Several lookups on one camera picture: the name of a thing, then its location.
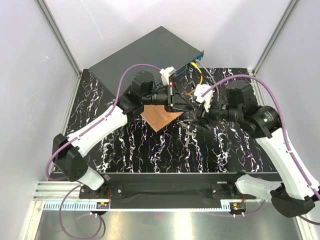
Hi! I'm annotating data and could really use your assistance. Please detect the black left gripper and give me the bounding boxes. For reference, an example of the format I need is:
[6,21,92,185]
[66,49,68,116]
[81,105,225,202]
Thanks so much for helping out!
[142,81,194,113]

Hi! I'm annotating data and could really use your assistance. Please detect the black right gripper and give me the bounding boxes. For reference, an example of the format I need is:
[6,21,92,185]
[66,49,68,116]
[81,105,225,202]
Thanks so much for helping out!
[191,95,242,131]

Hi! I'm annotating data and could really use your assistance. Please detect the silver transceiver module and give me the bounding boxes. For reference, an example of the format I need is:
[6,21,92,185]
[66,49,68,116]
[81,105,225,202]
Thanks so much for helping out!
[184,138,190,148]
[178,121,188,128]
[185,129,197,138]

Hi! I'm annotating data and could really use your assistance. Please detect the dark grey network switch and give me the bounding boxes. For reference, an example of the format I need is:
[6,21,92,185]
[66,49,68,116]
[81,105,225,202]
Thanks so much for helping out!
[89,26,204,96]

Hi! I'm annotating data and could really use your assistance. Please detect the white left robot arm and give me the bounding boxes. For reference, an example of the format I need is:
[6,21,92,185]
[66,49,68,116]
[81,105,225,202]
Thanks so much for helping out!
[51,67,194,198]

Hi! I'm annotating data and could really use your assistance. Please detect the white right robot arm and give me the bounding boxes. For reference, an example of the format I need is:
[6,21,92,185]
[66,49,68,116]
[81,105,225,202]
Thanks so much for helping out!
[194,80,320,218]

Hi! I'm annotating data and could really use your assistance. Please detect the wooden board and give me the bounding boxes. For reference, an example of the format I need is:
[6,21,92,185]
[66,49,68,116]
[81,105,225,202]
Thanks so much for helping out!
[140,105,183,132]

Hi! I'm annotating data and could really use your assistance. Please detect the yellow fibre cable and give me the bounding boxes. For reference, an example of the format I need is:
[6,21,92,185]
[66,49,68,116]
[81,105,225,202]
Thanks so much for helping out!
[186,62,204,97]

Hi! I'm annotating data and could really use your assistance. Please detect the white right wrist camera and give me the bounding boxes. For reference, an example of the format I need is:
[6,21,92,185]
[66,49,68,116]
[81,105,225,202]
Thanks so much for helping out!
[193,84,213,113]

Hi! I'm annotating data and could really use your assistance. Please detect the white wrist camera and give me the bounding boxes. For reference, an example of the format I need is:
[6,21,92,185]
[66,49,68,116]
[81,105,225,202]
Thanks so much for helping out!
[193,84,213,113]
[159,66,176,86]

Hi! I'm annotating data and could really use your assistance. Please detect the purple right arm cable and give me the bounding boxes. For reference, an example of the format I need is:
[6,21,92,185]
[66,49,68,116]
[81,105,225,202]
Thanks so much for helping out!
[202,74,320,226]

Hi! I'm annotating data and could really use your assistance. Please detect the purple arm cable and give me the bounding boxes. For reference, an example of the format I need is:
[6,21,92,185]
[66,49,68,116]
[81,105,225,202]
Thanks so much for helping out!
[202,74,320,226]
[46,64,165,181]

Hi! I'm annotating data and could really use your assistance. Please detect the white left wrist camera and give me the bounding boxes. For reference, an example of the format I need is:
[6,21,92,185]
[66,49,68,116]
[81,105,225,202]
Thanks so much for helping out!
[159,66,176,86]

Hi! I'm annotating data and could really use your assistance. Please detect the black cable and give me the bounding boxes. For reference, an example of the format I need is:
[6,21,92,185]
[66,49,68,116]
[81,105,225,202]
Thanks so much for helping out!
[197,69,217,86]

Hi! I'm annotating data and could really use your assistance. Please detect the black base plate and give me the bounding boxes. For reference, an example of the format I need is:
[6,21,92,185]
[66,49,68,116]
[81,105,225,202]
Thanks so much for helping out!
[79,172,278,210]

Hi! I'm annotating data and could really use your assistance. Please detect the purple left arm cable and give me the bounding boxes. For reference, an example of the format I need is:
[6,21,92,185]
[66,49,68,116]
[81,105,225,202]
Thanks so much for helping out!
[46,64,165,181]

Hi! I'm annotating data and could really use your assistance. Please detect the aluminium frame rail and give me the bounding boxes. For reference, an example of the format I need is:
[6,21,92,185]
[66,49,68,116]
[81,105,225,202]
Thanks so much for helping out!
[34,182,308,213]

